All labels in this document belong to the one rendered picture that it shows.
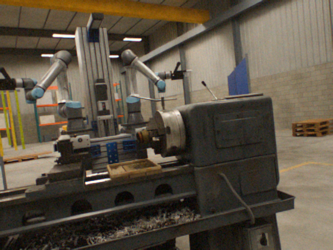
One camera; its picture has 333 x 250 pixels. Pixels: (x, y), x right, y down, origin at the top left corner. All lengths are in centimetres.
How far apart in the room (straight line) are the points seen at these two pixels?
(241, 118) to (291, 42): 1147
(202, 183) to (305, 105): 1114
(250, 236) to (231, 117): 74
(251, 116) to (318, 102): 1062
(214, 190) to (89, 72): 146
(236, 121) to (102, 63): 132
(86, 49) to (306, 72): 1091
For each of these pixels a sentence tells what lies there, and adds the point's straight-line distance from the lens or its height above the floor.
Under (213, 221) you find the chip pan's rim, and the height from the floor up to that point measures 56.
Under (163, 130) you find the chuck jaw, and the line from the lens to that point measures 163.
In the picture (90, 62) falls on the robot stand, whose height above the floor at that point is 172.
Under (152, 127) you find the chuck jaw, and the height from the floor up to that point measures 113.
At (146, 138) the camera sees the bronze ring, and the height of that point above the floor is 107.
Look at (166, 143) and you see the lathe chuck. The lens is 163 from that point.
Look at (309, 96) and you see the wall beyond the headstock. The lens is 1253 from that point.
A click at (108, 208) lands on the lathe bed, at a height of 71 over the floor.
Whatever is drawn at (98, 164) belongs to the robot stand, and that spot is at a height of 87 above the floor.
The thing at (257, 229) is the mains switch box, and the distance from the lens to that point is 188.
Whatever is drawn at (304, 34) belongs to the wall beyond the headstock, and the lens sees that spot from 1282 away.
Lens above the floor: 122
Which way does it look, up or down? 3 degrees down
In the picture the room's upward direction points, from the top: 7 degrees counter-clockwise
